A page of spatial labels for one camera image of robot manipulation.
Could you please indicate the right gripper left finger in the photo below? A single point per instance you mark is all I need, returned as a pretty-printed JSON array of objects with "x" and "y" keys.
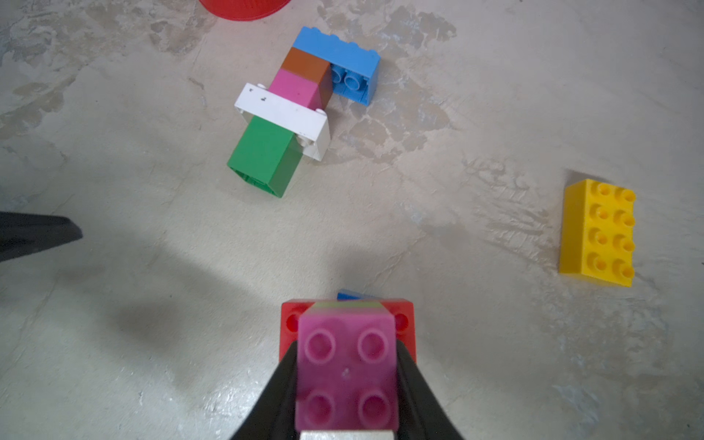
[{"x": 273, "y": 415}]

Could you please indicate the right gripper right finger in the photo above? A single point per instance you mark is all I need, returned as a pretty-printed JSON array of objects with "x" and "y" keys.
[{"x": 420, "y": 413}]

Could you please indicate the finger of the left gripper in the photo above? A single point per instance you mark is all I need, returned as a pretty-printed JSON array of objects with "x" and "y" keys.
[{"x": 26, "y": 234}]

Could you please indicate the magenta lego brick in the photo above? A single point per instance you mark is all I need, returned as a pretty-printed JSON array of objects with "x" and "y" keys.
[{"x": 346, "y": 370}]

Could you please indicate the red lego brick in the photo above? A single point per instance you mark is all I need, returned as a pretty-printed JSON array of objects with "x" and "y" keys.
[{"x": 401, "y": 309}]

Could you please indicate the yellow lego brick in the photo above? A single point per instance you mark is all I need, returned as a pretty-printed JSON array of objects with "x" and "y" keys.
[{"x": 597, "y": 235}]

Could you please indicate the dark green lego brick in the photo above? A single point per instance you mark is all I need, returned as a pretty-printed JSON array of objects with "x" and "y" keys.
[{"x": 266, "y": 156}]

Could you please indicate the white lego brick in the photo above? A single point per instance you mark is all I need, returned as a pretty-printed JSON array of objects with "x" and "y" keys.
[{"x": 311, "y": 127}]

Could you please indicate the pink lego brick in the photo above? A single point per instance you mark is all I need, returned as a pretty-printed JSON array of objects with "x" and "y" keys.
[{"x": 297, "y": 89}]

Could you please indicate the brown lego brick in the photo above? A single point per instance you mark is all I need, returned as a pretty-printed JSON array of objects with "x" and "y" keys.
[{"x": 313, "y": 69}]

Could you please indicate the light blue lego brick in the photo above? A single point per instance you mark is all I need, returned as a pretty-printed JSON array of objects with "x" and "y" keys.
[{"x": 355, "y": 70}]

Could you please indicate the lime green lego brick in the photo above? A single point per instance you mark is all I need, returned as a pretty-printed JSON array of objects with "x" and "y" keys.
[{"x": 346, "y": 304}]

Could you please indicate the red pencil cup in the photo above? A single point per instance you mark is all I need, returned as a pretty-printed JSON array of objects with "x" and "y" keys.
[{"x": 243, "y": 10}]

